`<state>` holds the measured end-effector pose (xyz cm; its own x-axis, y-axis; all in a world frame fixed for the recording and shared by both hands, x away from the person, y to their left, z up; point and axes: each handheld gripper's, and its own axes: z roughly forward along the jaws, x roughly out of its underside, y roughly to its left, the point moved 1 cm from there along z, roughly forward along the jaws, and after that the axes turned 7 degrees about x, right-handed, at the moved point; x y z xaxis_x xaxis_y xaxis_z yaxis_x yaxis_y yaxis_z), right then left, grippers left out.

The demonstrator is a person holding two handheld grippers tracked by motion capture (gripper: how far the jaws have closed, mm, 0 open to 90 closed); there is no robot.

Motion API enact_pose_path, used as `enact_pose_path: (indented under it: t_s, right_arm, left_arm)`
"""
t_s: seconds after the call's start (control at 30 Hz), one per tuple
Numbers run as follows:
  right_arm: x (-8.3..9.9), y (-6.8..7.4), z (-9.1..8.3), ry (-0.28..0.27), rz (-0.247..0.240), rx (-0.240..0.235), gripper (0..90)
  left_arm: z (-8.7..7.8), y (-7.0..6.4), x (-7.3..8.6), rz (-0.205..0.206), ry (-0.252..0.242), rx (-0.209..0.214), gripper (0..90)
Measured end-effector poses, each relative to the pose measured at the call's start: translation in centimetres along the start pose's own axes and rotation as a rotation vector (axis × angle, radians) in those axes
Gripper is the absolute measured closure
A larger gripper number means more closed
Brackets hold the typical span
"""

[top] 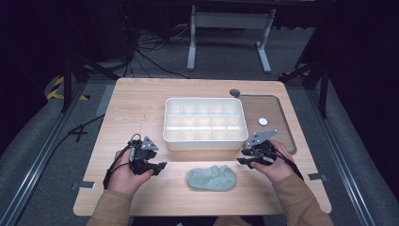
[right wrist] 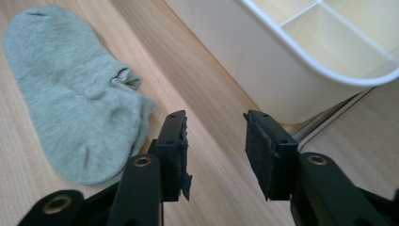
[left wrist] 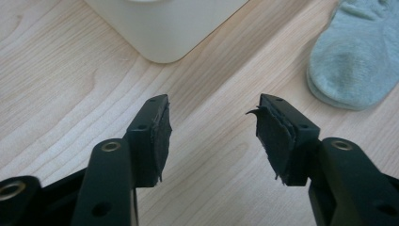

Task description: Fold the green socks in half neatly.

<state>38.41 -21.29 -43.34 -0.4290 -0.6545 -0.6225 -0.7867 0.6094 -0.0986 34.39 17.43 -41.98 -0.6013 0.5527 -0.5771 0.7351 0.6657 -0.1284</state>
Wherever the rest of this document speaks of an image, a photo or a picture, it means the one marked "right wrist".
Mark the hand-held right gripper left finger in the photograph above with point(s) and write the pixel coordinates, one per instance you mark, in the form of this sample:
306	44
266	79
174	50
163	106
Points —
172	157

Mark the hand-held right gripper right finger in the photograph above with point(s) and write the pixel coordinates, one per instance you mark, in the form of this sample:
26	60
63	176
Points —
269	157

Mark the white divided storage box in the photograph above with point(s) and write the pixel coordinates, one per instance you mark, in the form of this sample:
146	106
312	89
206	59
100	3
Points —
291	56

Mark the grey-green ankle sock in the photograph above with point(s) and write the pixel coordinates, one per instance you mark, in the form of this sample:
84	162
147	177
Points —
75	94

